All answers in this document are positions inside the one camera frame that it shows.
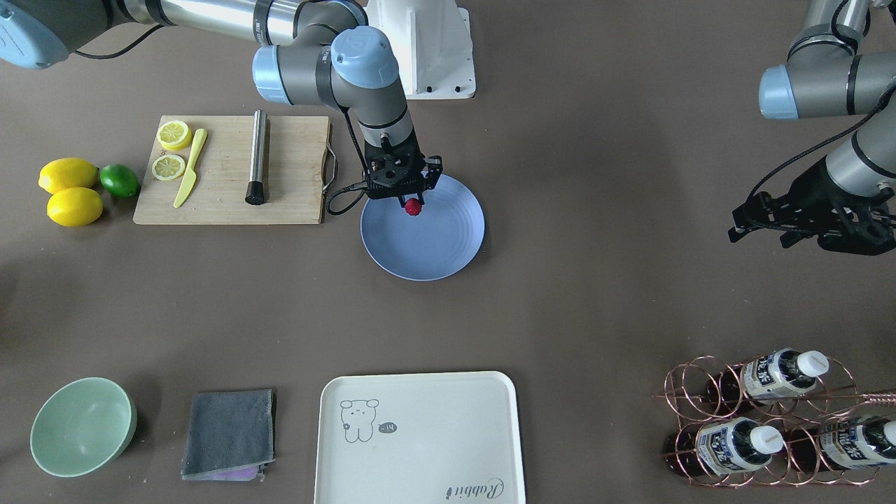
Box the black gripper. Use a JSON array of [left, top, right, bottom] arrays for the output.
[[727, 160, 895, 256], [364, 130, 444, 207]]

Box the red strawberry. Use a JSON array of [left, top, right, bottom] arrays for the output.
[[403, 198, 424, 216]]

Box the blue plate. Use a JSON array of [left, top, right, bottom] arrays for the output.
[[360, 174, 486, 281]]

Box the wooden cutting board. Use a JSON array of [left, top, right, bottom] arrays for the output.
[[132, 115, 333, 225]]

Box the steel muddler black tip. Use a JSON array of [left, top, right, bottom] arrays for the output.
[[244, 109, 269, 205]]

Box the dark drink bottle back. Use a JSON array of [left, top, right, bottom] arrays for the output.
[[701, 348, 831, 415]]

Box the dark drink bottle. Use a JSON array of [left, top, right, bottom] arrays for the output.
[[661, 416, 785, 478], [784, 415, 895, 473], [701, 348, 831, 415]]

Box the yellow plastic knife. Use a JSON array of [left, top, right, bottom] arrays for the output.
[[172, 128, 209, 208]]

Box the dark drink bottle front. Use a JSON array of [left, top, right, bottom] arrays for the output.
[[661, 416, 785, 478]]

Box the dark drink bottle middle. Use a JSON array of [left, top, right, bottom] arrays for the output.
[[784, 415, 895, 473]]

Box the lemon slice upper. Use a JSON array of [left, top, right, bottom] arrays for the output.
[[155, 119, 193, 152]]

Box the lemon slice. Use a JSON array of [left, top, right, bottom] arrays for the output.
[[150, 153, 188, 181], [155, 119, 193, 152]]

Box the lemon slice lower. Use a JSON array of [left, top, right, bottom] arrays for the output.
[[150, 153, 188, 181]]

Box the beige rabbit tray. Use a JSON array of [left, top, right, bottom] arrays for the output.
[[314, 371, 527, 503]]

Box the green lime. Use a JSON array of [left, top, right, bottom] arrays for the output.
[[99, 164, 141, 198]]

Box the grey folded cloth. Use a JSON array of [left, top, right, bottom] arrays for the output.
[[181, 388, 275, 482]]

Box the yellow lemon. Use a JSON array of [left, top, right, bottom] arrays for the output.
[[38, 157, 99, 195], [47, 186, 104, 227]]

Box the green bowl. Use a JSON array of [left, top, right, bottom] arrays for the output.
[[29, 377, 137, 478]]

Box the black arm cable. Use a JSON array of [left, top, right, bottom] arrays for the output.
[[73, 25, 372, 216]]

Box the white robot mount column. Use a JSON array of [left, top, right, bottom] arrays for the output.
[[365, 1, 477, 100]]

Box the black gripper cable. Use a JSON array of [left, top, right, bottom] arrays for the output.
[[746, 83, 896, 211]]

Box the copper wire bottle rack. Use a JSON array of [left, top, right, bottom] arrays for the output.
[[655, 356, 894, 489]]

